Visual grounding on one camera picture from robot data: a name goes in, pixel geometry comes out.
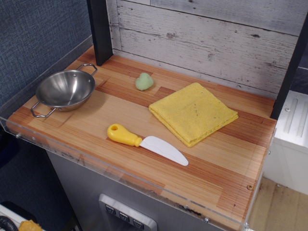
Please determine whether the yellow handled toy knife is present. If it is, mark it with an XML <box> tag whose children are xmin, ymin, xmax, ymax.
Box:
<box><xmin>107</xmin><ymin>124</ymin><xmax>189</xmax><ymax>166</ymax></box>

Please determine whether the black post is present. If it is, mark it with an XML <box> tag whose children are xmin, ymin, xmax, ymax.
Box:
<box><xmin>87</xmin><ymin>0</ymin><xmax>113</xmax><ymax>66</ymax></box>
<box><xmin>270</xmin><ymin>15</ymin><xmax>308</xmax><ymax>120</ymax></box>

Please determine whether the folded yellow cloth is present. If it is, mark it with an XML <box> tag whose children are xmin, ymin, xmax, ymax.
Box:
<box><xmin>149</xmin><ymin>82</ymin><xmax>238</xmax><ymax>147</ymax></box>

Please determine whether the silver dispenser panel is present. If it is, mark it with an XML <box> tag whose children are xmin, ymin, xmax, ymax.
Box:
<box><xmin>99</xmin><ymin>193</ymin><xmax>158</xmax><ymax>231</ymax></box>

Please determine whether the steel bowl with handles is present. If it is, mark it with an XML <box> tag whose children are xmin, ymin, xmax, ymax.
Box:
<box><xmin>30</xmin><ymin>64</ymin><xmax>98</xmax><ymax>118</ymax></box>

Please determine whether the white ribbed appliance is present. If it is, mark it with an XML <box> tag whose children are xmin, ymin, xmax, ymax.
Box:
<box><xmin>263</xmin><ymin>91</ymin><xmax>308</xmax><ymax>194</ymax></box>

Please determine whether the black left post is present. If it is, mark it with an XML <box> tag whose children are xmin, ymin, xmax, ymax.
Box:
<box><xmin>87</xmin><ymin>0</ymin><xmax>113</xmax><ymax>66</ymax></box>

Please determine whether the yellow object bottom left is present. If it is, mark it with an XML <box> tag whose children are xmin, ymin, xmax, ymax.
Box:
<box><xmin>18</xmin><ymin>220</ymin><xmax>43</xmax><ymax>231</ymax></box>

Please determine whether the silver toy fridge cabinet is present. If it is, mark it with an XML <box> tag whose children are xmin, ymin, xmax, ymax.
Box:
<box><xmin>47</xmin><ymin>150</ymin><xmax>229</xmax><ymax>231</ymax></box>

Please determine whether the black braided cable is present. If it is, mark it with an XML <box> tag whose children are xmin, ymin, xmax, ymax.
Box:
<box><xmin>0</xmin><ymin>215</ymin><xmax>21</xmax><ymax>231</ymax></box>

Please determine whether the black right post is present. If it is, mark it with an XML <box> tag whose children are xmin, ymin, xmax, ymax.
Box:
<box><xmin>270</xmin><ymin>15</ymin><xmax>308</xmax><ymax>120</ymax></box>

